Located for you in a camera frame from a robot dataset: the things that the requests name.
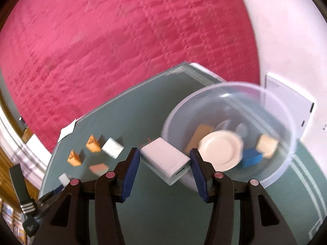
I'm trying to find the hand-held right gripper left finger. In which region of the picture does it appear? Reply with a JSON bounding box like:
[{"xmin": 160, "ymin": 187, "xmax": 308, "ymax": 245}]
[{"xmin": 31, "ymin": 147, "xmax": 141, "ymax": 245}]

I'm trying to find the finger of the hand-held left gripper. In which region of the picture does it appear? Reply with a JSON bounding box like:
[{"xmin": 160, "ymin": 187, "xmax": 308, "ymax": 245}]
[{"xmin": 38, "ymin": 184, "xmax": 66, "ymax": 207}]

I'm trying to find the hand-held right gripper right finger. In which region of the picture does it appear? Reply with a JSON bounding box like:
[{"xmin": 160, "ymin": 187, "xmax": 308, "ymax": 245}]
[{"xmin": 189, "ymin": 148, "xmax": 298, "ymax": 245}]

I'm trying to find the white zebra-striped block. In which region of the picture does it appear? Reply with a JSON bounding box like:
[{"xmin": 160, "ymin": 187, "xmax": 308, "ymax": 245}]
[
  {"xmin": 58, "ymin": 173, "xmax": 74, "ymax": 186},
  {"xmin": 102, "ymin": 137, "xmax": 123, "ymax": 158}
]

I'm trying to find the small white toy plate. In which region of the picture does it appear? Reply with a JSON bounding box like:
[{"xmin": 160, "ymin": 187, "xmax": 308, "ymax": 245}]
[{"xmin": 199, "ymin": 131, "xmax": 243, "ymax": 171}]

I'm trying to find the pink block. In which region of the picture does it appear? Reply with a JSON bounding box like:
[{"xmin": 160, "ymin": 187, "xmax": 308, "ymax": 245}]
[{"xmin": 89, "ymin": 164, "xmax": 110, "ymax": 176}]

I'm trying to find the orange tiger-striped block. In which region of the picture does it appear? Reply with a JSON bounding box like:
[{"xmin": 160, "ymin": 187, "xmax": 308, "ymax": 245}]
[
  {"xmin": 67, "ymin": 149, "xmax": 83, "ymax": 167},
  {"xmin": 85, "ymin": 135, "xmax": 102, "ymax": 153}
]

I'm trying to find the white charger adapter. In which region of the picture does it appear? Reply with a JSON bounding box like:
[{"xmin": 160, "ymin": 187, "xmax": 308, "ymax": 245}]
[{"xmin": 138, "ymin": 137, "xmax": 192, "ymax": 186}]

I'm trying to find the rectangular wooden block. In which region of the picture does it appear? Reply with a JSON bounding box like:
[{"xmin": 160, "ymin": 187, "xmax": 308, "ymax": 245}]
[{"xmin": 188, "ymin": 124, "xmax": 214, "ymax": 154}]

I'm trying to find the blue wedge block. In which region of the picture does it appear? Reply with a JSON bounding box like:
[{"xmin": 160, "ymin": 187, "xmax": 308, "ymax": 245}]
[{"xmin": 240, "ymin": 148, "xmax": 265, "ymax": 169}]

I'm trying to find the wooden wedge block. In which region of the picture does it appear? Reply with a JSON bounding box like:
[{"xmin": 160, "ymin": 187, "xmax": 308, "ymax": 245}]
[{"xmin": 255, "ymin": 134, "xmax": 279, "ymax": 159}]

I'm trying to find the clear plastic bowl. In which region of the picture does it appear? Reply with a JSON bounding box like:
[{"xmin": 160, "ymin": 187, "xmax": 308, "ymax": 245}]
[{"xmin": 161, "ymin": 81, "xmax": 298, "ymax": 192}]

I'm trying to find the wooden bookshelf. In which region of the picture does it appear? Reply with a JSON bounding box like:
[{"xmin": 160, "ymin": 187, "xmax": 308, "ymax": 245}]
[{"xmin": 0, "ymin": 199, "xmax": 28, "ymax": 245}]

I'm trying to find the white paper label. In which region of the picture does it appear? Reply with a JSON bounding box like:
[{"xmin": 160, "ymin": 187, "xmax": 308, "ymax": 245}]
[{"xmin": 57, "ymin": 119, "xmax": 77, "ymax": 143}]

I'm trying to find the red quilted blanket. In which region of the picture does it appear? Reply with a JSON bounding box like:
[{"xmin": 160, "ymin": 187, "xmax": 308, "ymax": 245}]
[{"xmin": 0, "ymin": 0, "xmax": 261, "ymax": 154}]

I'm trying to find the black strap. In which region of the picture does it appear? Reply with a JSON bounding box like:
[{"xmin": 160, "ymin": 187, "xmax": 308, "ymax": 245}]
[{"xmin": 9, "ymin": 165, "xmax": 40, "ymax": 238}]

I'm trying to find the white bed frame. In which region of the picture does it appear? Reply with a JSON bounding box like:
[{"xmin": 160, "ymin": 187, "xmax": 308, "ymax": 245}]
[{"xmin": 0, "ymin": 107, "xmax": 53, "ymax": 192}]

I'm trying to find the white wall box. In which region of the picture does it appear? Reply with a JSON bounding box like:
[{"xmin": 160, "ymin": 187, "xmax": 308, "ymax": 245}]
[{"xmin": 264, "ymin": 73, "xmax": 315, "ymax": 141}]

